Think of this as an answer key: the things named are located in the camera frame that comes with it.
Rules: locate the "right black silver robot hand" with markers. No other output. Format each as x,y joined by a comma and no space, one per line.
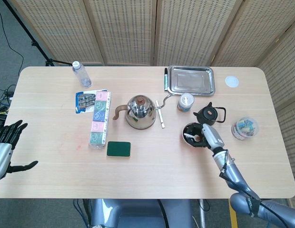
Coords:
213,136

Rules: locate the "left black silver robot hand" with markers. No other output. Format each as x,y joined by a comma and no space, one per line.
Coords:
2,152

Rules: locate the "white plastic spoon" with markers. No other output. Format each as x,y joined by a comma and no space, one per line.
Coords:
189,136

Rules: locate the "white bowl of coffee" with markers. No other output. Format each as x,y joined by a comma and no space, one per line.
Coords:
195,143

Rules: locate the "small black teapot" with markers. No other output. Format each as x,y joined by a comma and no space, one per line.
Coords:
209,115

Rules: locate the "clear jar of clips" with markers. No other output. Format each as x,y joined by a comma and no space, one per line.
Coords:
243,128

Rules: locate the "small jar with white lid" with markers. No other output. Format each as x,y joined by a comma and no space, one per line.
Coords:
185,102

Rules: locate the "white metal tongs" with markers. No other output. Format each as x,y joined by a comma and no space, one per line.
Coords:
160,116

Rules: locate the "white round table grommet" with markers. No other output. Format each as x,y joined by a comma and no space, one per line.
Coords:
232,81

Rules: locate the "stainless steel tray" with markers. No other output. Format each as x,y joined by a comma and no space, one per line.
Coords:
190,80

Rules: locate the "green black marker pen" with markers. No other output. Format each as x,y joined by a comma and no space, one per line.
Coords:
165,79

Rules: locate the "stainless steel gooseneck kettle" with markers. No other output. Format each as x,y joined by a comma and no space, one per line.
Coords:
140,114

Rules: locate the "white metal table leg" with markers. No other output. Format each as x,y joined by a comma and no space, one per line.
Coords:
203,213

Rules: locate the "green yellow sponge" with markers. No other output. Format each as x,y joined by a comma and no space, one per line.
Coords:
119,149

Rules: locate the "blue blister pack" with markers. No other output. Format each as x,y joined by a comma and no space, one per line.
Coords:
84,102

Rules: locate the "colourful tissue multipack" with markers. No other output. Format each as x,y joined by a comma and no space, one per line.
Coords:
98,123

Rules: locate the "grey robot torso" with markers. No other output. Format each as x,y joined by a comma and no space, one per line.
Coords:
138,213

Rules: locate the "clear plastic water bottle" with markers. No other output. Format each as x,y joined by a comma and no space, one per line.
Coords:
83,76

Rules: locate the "black tripod stand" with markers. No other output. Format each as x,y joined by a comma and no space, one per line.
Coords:
34,44

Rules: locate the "wooden woven folding screen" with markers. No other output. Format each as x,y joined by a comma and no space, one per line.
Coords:
128,31

